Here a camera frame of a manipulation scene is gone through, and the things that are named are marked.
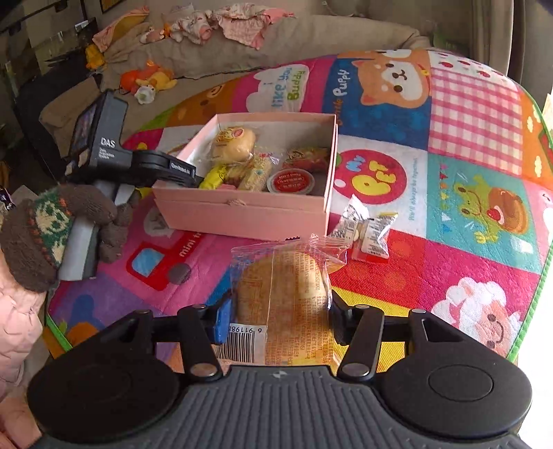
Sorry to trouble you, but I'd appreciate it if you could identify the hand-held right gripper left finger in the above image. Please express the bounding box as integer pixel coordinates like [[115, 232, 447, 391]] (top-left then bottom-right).
[[122, 290, 236, 383]]

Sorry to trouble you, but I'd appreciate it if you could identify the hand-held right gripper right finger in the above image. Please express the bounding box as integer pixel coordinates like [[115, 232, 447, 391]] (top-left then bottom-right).
[[329, 290, 446, 383]]

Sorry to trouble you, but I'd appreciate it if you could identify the yellow wafer packet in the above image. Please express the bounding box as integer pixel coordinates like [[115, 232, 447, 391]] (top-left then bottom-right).
[[199, 163, 247, 191]]

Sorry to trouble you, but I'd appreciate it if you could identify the round cake clear packet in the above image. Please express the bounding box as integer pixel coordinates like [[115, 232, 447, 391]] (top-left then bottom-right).
[[229, 234, 348, 369]]

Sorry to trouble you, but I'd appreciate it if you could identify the small yellow bread packet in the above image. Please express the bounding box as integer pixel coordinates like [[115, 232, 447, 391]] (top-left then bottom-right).
[[210, 125, 258, 163]]

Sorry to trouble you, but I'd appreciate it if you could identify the pink cardboard box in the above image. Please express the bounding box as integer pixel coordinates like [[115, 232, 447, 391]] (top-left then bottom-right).
[[152, 112, 338, 243]]

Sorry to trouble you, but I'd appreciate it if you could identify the red lid jelly cup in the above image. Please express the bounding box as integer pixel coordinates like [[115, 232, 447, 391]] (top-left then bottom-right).
[[265, 168, 315, 195]]

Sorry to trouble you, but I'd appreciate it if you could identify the person's left hand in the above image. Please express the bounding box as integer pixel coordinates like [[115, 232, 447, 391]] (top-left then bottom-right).
[[0, 183, 135, 294]]

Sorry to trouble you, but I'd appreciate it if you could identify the orange plush toy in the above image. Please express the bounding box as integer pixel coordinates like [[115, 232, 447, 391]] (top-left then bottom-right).
[[120, 60, 178, 94]]

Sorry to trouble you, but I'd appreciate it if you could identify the silver snack packet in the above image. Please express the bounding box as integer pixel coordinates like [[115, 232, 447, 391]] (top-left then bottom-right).
[[330, 194, 371, 241], [352, 212, 399, 263]]

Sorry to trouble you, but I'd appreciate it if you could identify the yellow plush toy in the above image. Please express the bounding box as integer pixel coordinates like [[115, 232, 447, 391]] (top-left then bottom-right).
[[84, 43, 109, 70]]

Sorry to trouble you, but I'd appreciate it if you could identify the dark cabinet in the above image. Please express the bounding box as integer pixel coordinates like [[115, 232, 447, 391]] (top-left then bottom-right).
[[0, 0, 101, 173]]

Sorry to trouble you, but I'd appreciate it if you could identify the pink cloth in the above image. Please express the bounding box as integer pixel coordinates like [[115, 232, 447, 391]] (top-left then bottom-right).
[[93, 6, 150, 51]]

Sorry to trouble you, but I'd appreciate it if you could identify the small pink plush toy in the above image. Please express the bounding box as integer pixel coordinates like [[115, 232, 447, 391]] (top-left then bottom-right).
[[140, 23, 174, 45]]

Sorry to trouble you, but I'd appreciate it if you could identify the pink doll on sofa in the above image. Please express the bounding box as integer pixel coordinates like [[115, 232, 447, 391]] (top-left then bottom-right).
[[162, 4, 225, 45]]

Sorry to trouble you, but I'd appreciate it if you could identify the pink striped garment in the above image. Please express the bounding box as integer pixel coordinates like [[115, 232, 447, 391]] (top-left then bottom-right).
[[218, 2, 295, 49]]

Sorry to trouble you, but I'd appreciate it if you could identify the beige sofa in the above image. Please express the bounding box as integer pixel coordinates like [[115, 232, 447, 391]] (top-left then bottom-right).
[[39, 0, 433, 147]]

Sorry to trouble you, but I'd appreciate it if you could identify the colourful cartoon play mat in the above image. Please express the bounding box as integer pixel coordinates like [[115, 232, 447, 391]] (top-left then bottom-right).
[[45, 48, 553, 363]]

